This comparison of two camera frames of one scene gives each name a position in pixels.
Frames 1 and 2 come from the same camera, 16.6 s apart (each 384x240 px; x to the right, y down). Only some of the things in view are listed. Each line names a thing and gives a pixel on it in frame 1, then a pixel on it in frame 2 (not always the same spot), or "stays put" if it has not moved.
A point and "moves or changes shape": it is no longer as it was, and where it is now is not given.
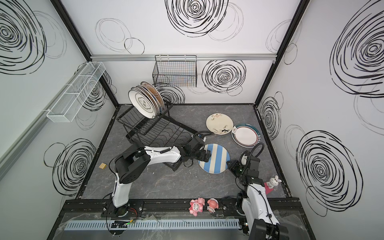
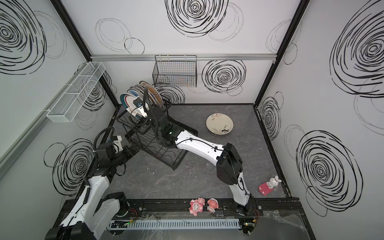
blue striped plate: (218, 162) moves or changes shape
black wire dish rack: (163, 131) stays put
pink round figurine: (213, 205) stays put
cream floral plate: (219, 123) stays put
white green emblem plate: (141, 103) → (137, 87)
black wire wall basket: (180, 70) stays put
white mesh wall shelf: (73, 98) stays put
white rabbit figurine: (273, 182) stays put
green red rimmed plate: (246, 135) → (127, 100)
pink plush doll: (196, 205) stays put
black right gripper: (237, 167) → (151, 109)
